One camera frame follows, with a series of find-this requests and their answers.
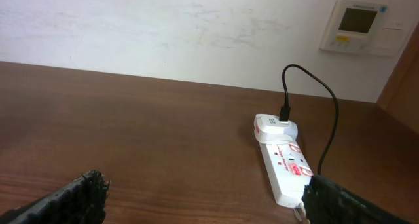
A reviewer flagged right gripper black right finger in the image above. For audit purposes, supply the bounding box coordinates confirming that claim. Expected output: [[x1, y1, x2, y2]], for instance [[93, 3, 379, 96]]
[[302, 175, 409, 224]]

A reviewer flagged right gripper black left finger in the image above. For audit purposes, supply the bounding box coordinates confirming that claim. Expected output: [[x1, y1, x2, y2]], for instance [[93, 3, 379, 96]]
[[1, 170, 110, 224]]

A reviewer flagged black USB charging cable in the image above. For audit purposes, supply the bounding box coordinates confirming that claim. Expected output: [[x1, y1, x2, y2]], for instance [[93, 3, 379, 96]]
[[279, 64, 340, 176]]

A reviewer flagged white power strip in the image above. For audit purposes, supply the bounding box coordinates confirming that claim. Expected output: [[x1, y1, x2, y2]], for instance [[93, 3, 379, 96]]
[[259, 141, 314, 208]]

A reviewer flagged white power strip cord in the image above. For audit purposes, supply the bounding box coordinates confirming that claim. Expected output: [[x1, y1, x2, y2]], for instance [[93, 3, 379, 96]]
[[293, 206, 310, 223]]

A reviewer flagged white USB wall charger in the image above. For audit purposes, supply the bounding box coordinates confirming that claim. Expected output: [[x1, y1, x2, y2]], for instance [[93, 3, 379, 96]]
[[253, 114, 298, 144]]

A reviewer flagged white wall thermostat panel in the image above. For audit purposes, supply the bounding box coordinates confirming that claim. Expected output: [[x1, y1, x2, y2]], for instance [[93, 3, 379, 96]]
[[319, 0, 412, 58]]

